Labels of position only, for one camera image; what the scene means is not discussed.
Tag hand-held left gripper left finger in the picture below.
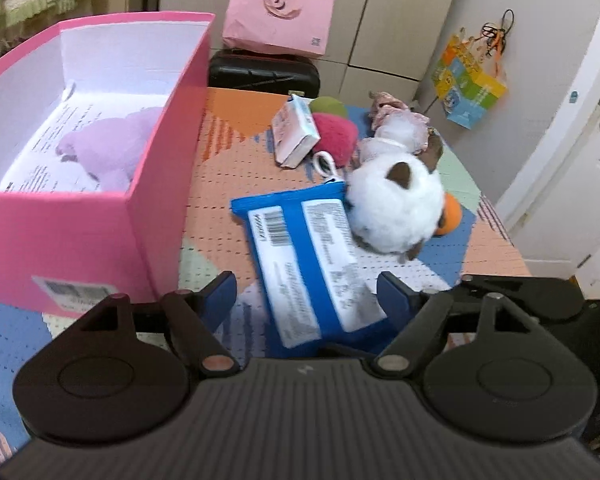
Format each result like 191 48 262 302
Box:
77 271 241 378

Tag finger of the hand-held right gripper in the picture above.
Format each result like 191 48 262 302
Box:
460 274 531 307

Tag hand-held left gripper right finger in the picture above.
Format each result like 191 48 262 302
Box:
372 271 553 378

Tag blue packet with white label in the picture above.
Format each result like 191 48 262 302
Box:
230 180 396 361

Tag pink fluffy pom-pom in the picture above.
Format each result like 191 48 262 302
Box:
312 112 359 168

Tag pink cardboard box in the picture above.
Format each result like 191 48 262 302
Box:
0 11 216 318

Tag orange ball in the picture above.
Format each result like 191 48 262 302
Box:
432 192 463 237

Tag white plush with brown ears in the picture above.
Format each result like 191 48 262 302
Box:
347 132 446 262

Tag colourful patterned table mat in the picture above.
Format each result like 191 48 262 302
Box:
0 87 533 466

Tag white door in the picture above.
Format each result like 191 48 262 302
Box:
495 0 600 288

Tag floral pink and mesh cloth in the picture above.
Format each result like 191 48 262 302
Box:
369 91 433 153

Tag small white carton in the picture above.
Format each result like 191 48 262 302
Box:
271 94 322 168

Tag purple plush toy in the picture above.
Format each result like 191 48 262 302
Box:
55 106 166 192

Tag colourful cartoon gift bag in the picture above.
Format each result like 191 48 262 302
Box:
432 30 508 130

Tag green ball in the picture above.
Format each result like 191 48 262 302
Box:
308 97 348 120

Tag printed white paper sheet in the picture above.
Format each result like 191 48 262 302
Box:
0 82 171 193

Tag black hard-shell suitcase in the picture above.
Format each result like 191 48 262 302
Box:
208 50 321 97

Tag pink tote bag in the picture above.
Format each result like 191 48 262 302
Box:
222 0 337 59

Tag beige wardrobe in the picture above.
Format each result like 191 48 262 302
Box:
160 0 467 111

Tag white keyring strap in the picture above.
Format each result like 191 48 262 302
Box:
311 151 342 186

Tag orange and black cords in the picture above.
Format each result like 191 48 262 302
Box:
480 9 515 57

